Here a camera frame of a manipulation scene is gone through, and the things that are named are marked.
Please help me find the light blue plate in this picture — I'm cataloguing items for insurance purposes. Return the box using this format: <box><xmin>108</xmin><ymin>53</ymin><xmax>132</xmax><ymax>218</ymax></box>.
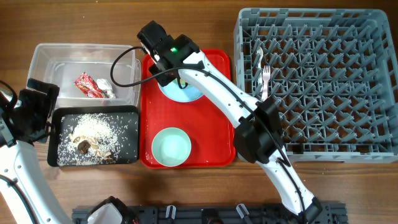
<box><xmin>159</xmin><ymin>79</ymin><xmax>203</xmax><ymax>103</ymax></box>

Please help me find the red snack wrapper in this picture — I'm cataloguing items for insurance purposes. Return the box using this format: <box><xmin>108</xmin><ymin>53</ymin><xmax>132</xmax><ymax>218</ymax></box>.
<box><xmin>74</xmin><ymin>72</ymin><xmax>106</xmax><ymax>98</ymax></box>

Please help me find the white tissue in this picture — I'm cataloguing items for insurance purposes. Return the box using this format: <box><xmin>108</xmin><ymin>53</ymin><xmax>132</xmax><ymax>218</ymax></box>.
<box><xmin>96</xmin><ymin>78</ymin><xmax>116</xmax><ymax>98</ymax></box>

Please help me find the green bowl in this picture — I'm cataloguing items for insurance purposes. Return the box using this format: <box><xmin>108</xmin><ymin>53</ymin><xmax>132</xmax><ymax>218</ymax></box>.
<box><xmin>151</xmin><ymin>128</ymin><xmax>192</xmax><ymax>167</ymax></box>

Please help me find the white plastic spoon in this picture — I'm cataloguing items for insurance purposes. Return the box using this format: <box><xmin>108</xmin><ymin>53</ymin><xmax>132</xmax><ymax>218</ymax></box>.
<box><xmin>256</xmin><ymin>47</ymin><xmax>264</xmax><ymax>86</ymax></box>

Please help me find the white plastic fork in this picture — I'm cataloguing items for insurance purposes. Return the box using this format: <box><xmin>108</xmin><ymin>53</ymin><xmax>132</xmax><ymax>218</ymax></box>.
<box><xmin>261</xmin><ymin>65</ymin><xmax>271</xmax><ymax>101</ymax></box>

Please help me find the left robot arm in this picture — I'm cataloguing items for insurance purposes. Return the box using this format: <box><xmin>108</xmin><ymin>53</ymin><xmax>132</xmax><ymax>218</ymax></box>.
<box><xmin>1</xmin><ymin>78</ymin><xmax>73</xmax><ymax>223</ymax></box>

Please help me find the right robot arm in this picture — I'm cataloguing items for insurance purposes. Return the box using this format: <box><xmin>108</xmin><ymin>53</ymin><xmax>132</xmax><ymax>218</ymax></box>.
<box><xmin>141</xmin><ymin>35</ymin><xmax>322</xmax><ymax>223</ymax></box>

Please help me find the grey dishwasher rack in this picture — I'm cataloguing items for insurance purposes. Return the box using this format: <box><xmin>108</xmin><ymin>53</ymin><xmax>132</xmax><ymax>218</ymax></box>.
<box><xmin>234</xmin><ymin>8</ymin><xmax>397</xmax><ymax>163</ymax></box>

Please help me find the black tray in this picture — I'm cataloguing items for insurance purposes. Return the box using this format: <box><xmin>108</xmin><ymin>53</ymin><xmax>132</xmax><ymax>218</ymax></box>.
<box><xmin>47</xmin><ymin>105</ymin><xmax>140</xmax><ymax>167</ymax></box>

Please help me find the food scraps and rice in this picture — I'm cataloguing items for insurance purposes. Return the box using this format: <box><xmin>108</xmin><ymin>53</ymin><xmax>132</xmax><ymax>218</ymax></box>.
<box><xmin>57</xmin><ymin>112</ymin><xmax>139</xmax><ymax>166</ymax></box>

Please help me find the red serving tray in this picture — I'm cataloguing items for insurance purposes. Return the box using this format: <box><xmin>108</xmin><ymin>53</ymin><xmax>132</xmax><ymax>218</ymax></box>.
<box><xmin>139</xmin><ymin>49</ymin><xmax>237</xmax><ymax>170</ymax></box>

